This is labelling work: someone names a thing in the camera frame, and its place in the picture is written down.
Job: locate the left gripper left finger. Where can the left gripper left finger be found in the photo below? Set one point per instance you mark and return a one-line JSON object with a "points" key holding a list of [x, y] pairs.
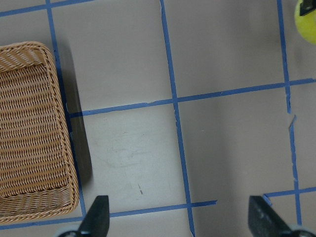
{"points": [[96, 221]]}

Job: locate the brown wicker basket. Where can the brown wicker basket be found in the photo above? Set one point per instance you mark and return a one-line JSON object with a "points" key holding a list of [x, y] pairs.
{"points": [[38, 178]]}

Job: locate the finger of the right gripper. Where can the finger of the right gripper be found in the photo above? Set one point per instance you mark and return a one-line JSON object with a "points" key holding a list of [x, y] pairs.
{"points": [[307, 6]]}

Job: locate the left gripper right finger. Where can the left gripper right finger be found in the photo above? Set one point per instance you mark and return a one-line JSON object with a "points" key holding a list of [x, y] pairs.
{"points": [[263, 221]]}

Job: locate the yellow-green tape roll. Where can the yellow-green tape roll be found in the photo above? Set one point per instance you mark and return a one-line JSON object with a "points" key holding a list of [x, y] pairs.
{"points": [[306, 25]]}

